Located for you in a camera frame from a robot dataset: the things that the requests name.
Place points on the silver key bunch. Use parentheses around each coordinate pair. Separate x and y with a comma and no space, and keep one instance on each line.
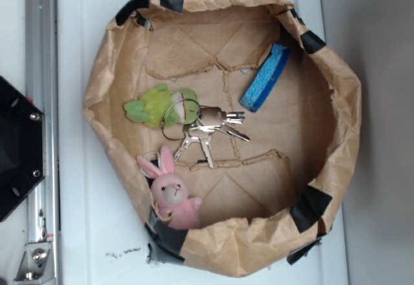
(210,120)

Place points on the green plush frog keychain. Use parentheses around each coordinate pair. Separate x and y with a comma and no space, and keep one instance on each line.
(161,107)

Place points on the blue sponge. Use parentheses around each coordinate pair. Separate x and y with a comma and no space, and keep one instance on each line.
(268,75)

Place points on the brown paper bag bin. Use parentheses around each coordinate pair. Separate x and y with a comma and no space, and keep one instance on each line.
(264,198)

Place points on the white tray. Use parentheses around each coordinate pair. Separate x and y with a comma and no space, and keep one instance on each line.
(103,241)

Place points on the pink plush bunny keychain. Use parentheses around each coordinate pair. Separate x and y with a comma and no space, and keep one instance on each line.
(170,192)

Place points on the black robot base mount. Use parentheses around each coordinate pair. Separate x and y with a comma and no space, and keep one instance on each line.
(21,148)

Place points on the aluminium rail with bracket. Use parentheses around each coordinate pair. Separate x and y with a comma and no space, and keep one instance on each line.
(41,262)

